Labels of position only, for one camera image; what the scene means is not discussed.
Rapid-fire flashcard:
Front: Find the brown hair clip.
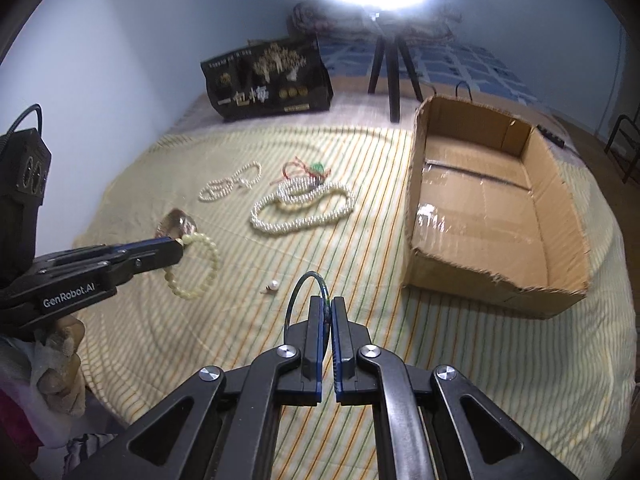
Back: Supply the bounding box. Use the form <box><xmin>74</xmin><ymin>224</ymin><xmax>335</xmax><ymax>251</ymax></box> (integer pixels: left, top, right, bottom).
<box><xmin>155</xmin><ymin>208</ymin><xmax>198</xmax><ymax>240</ymax></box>

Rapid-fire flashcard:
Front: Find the cream bead bracelet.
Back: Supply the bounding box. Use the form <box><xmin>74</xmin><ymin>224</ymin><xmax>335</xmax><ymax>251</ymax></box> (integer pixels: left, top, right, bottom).
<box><xmin>162</xmin><ymin>231</ymin><xmax>222</xmax><ymax>302</ymax></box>

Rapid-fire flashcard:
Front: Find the small pearl bracelet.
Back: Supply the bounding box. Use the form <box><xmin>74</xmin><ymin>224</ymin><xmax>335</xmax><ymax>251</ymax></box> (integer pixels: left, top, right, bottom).
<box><xmin>197</xmin><ymin>160</ymin><xmax>264</xmax><ymax>204</ymax></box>

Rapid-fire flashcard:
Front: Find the single pearl earring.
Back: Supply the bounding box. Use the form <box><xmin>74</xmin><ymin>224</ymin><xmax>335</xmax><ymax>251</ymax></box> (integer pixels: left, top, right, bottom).
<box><xmin>264</xmin><ymin>280</ymin><xmax>280</xmax><ymax>294</ymax></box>

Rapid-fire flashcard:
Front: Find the long pearl necklace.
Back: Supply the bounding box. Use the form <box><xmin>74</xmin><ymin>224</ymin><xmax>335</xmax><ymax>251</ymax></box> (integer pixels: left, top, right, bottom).
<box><xmin>249</xmin><ymin>176</ymin><xmax>357</xmax><ymax>235</ymax></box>

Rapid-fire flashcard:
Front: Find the red cord jade pendant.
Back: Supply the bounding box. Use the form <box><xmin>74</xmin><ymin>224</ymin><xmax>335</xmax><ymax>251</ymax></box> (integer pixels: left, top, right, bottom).
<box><xmin>271</xmin><ymin>157</ymin><xmax>332</xmax><ymax>185</ymax></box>

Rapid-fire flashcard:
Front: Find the green bangle bracelet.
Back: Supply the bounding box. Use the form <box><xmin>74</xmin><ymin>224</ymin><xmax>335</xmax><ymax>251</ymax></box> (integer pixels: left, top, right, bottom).
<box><xmin>284</xmin><ymin>271</ymin><xmax>332</xmax><ymax>328</ymax></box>

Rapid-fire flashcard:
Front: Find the white gloved left hand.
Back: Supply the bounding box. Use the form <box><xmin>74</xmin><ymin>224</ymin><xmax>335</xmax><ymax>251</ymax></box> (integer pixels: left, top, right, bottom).
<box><xmin>1</xmin><ymin>315</ymin><xmax>86</xmax><ymax>417</ymax></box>

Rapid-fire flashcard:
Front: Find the yellow striped cloth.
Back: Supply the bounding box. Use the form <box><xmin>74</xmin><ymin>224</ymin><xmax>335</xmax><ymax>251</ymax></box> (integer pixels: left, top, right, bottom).
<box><xmin>78</xmin><ymin>127</ymin><xmax>636</xmax><ymax>479</ymax></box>

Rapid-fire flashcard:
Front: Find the black printed gift bag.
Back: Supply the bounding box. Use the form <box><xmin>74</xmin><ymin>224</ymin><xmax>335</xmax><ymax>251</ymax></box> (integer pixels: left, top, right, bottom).
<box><xmin>201</xmin><ymin>35</ymin><xmax>333</xmax><ymax>122</ymax></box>

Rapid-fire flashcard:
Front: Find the open cardboard box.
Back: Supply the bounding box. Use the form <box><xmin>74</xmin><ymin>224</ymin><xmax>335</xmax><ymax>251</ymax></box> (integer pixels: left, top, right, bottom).
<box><xmin>402</xmin><ymin>96</ymin><xmax>589</xmax><ymax>318</ymax></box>

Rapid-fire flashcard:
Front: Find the plaid pink bed sheet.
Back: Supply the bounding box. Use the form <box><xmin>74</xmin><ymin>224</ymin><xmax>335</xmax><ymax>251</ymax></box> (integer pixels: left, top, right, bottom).
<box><xmin>169</xmin><ymin>76</ymin><xmax>574</xmax><ymax>148</ymax></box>

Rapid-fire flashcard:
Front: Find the black tripod stand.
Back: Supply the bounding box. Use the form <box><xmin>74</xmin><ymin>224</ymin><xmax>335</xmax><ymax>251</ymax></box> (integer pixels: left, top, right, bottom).
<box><xmin>367</xmin><ymin>11</ymin><xmax>424</xmax><ymax>124</ymax></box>

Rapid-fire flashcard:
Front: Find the blue checkered bedding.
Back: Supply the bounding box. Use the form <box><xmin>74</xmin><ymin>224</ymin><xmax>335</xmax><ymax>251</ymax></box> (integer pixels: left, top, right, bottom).
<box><xmin>319</xmin><ymin>38</ymin><xmax>540</xmax><ymax>105</ymax></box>

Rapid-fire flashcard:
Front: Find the dark patterned pillow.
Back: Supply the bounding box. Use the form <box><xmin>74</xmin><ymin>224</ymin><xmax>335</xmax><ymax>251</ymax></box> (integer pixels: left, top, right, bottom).
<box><xmin>288</xmin><ymin>0</ymin><xmax>462</xmax><ymax>44</ymax></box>

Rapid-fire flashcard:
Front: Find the black metal chair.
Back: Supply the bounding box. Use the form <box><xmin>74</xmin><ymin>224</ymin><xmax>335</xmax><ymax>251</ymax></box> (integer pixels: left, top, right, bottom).
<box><xmin>604</xmin><ymin>113</ymin><xmax>640</xmax><ymax>183</ymax></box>

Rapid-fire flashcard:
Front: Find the black camera box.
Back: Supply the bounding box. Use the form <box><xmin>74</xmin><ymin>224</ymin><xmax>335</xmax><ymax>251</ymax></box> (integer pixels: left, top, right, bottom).
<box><xmin>1</xmin><ymin>128</ymin><xmax>51</xmax><ymax>266</ymax></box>

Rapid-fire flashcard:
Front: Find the black power cable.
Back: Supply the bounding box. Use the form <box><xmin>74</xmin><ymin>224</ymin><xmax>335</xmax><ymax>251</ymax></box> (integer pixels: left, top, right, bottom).
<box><xmin>454</xmin><ymin>79</ymin><xmax>566</xmax><ymax>149</ymax></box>

